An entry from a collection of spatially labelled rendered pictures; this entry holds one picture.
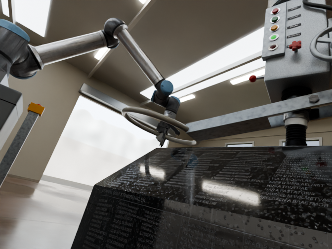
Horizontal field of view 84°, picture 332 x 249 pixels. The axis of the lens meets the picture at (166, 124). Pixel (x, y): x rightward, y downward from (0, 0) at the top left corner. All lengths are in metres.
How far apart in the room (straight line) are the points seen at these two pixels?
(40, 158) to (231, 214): 6.86
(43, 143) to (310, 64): 6.90
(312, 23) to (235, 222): 0.81
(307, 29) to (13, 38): 1.30
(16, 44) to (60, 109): 6.10
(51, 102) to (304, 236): 7.20
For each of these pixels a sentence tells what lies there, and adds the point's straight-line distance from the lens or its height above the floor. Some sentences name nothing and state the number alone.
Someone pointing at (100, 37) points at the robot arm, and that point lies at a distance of 1.47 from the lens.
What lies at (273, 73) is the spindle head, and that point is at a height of 1.13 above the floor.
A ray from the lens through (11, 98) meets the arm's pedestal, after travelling 0.99.
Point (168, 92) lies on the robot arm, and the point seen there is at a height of 1.20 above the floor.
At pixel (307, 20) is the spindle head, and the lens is 1.00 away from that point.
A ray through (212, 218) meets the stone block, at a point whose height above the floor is 0.59.
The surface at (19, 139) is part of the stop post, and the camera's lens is 2.13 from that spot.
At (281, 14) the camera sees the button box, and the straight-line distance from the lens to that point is 1.04.
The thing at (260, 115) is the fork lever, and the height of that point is 0.98.
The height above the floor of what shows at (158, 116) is 0.92.
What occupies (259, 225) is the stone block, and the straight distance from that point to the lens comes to 0.37.
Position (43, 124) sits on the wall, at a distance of 7.14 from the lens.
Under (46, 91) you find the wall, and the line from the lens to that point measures 7.37.
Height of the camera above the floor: 0.61
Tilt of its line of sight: 20 degrees up
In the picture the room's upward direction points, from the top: 15 degrees clockwise
